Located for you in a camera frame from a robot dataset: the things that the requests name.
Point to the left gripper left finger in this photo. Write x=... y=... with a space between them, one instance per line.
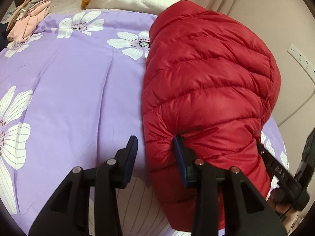
x=67 y=210

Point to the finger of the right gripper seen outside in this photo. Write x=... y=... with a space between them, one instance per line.
x=269 y=160

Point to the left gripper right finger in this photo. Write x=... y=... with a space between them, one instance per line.
x=246 y=211

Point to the red puffer down jacket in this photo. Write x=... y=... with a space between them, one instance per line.
x=212 y=81

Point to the right hand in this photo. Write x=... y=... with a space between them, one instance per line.
x=290 y=213

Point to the purple floral duvet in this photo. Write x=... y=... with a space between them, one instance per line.
x=71 y=95

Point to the pink folded garment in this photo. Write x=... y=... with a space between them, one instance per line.
x=25 y=27

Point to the grey beige bed sheet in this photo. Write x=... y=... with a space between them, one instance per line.
x=65 y=6

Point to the white wall power strip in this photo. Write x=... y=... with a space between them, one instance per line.
x=302 y=61

